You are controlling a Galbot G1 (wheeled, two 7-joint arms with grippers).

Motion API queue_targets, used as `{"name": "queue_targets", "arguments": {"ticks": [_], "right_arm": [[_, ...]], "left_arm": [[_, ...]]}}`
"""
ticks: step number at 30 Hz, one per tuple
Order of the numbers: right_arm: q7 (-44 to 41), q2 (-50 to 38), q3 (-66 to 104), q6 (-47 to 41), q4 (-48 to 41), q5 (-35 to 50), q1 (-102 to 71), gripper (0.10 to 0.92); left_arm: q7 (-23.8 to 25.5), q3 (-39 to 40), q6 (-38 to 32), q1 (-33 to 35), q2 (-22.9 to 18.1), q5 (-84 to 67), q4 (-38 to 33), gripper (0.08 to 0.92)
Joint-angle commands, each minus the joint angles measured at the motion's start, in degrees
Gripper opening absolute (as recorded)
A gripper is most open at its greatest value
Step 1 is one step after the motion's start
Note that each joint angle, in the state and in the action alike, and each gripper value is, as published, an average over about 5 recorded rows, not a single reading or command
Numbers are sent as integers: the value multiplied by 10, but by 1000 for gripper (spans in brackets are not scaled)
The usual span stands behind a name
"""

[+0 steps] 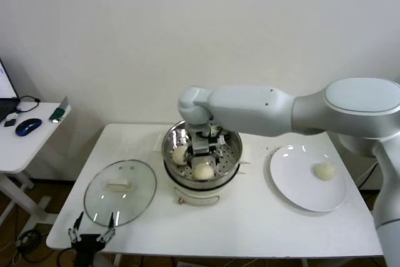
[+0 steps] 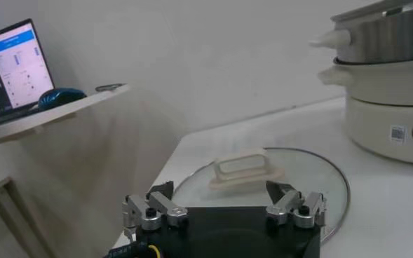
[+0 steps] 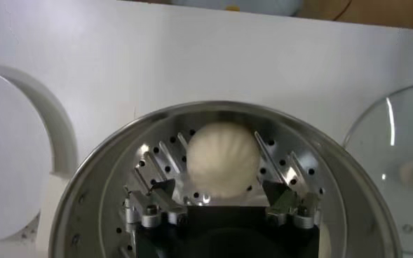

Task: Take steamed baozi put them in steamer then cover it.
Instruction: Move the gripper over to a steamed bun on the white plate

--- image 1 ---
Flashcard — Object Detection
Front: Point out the white steamed baozi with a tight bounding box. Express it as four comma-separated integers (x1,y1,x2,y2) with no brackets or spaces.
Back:
312,162,337,182
191,163,215,181
171,145,192,166

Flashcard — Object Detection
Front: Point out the white electric cooker pot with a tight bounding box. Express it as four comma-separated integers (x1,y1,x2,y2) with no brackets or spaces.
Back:
156,135,251,208

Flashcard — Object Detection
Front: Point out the white round plate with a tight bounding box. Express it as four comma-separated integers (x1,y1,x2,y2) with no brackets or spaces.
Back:
268,144,348,213

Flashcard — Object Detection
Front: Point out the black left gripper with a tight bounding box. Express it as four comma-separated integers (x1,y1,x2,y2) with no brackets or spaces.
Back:
67,211,116,267

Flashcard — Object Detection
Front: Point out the white side table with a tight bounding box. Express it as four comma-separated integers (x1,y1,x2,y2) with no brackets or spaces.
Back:
0,101,72,233

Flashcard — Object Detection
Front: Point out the stainless steel steamer basket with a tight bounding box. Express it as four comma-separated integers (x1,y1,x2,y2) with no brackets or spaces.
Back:
161,119,253,186

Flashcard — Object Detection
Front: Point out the black floor cable coil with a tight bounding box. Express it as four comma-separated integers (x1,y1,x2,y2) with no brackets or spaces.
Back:
12,228,48,263

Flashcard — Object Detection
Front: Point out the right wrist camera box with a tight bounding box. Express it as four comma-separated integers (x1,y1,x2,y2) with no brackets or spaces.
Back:
208,125,227,148

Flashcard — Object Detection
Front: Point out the black laptop computer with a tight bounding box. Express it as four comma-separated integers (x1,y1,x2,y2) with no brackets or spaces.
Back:
0,59,20,123

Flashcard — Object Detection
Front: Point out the round glass pot lid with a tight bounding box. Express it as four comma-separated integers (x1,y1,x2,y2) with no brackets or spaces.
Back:
83,159,158,228

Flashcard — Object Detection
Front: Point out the black wall power cable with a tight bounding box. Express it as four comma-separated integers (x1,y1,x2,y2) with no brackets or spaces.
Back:
357,159,381,190

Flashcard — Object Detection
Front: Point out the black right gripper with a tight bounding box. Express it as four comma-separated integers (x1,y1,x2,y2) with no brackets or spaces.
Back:
184,132,224,168

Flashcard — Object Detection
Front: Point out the thin black looped cable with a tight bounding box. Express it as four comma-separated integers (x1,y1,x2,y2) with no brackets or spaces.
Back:
15,95,41,114

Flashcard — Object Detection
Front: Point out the green handled scraper tool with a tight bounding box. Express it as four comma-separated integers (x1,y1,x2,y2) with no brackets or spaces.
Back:
48,96,70,123

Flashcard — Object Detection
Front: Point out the blue computer mouse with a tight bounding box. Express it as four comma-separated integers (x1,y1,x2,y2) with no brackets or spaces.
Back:
15,118,43,138

